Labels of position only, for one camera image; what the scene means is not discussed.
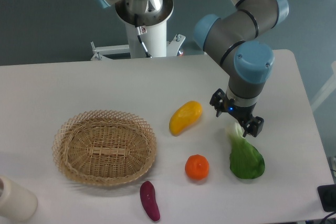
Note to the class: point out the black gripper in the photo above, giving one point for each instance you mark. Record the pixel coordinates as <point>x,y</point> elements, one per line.
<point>243,114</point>

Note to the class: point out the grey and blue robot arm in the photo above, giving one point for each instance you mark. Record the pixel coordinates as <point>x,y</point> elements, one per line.
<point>231,42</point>

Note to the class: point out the yellow mango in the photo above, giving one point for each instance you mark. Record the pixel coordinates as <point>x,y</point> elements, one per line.
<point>184,117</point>

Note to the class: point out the green bok choy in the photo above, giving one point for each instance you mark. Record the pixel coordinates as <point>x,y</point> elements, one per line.
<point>245,160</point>

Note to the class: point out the orange tangerine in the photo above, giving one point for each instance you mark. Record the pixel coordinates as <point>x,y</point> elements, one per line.
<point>197,167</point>

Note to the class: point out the purple sweet potato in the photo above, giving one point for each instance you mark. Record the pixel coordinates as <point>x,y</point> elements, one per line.
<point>148,201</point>

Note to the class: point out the black device at table edge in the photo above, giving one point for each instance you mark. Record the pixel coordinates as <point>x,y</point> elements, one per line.
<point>327,197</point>

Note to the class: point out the woven bamboo basket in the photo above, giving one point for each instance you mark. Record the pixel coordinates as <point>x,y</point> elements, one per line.
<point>104,148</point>

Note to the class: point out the cream cylindrical bottle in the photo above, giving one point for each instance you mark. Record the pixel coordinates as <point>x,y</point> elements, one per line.
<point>17,202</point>

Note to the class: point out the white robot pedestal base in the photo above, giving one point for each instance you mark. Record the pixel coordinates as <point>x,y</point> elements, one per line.
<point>146,28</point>

